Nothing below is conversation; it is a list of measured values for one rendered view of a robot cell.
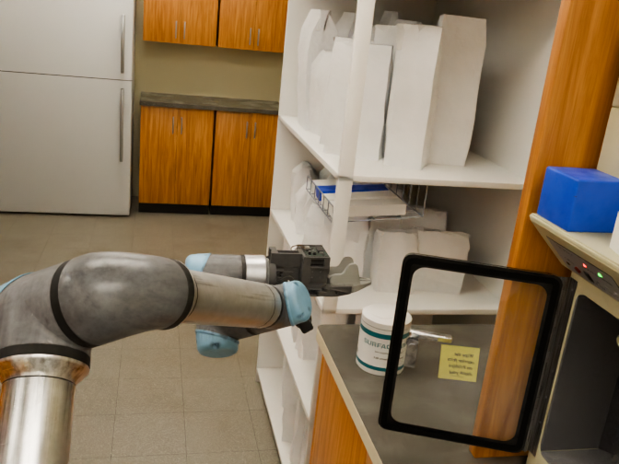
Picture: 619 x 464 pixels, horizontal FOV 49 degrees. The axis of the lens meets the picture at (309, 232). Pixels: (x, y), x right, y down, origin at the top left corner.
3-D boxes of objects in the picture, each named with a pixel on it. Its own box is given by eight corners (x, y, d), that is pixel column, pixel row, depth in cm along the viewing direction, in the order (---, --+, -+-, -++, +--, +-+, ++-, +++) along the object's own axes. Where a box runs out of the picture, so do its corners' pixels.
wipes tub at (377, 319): (394, 352, 188) (402, 302, 184) (411, 376, 176) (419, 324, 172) (349, 352, 185) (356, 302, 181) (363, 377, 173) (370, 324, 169)
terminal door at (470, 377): (522, 455, 140) (565, 276, 128) (376, 427, 144) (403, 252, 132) (522, 452, 141) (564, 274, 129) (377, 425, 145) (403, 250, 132)
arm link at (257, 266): (244, 300, 127) (239, 283, 134) (269, 300, 128) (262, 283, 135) (248, 262, 124) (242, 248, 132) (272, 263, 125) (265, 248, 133)
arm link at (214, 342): (239, 339, 115) (238, 280, 120) (186, 353, 119) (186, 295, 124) (263, 350, 121) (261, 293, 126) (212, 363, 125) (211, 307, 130)
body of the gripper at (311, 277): (334, 258, 127) (271, 257, 125) (329, 299, 130) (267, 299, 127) (325, 244, 135) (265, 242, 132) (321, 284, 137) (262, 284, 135)
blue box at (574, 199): (584, 215, 124) (595, 168, 122) (618, 234, 115) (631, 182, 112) (535, 214, 122) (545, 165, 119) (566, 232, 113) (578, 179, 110)
